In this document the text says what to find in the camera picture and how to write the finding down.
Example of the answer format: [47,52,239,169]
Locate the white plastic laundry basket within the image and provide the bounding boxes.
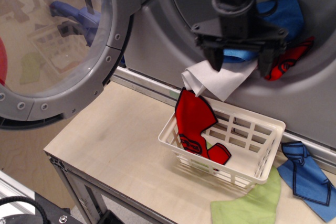
[158,98,286,189]

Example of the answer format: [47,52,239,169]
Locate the round transparent washer door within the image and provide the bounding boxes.
[1,0,146,130]

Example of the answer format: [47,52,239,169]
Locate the red cloth with black trim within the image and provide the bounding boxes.
[175,88,232,165]

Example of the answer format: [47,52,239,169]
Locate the white grey cloth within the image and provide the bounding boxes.
[181,60,258,101]

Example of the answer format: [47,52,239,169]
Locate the red cloth with black print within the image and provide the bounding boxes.
[264,36,315,81]

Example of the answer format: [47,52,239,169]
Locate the blue clamp behind door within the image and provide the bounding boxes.
[49,1,101,47]

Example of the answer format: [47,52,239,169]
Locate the grey toy washing machine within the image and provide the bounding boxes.
[124,0,335,148]

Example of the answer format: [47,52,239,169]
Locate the black robot base with cable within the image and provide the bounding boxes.
[1,196,72,223]

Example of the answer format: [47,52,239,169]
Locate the aluminium table frame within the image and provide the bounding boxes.
[46,152,173,223]

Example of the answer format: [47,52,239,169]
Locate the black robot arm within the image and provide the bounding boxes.
[191,0,288,77]

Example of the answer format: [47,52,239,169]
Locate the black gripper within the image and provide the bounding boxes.
[191,0,288,77]

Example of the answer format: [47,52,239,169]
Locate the light green cloth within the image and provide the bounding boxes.
[211,167,281,223]

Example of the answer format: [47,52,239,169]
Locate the blue cloth with black outline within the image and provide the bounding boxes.
[278,142,335,222]

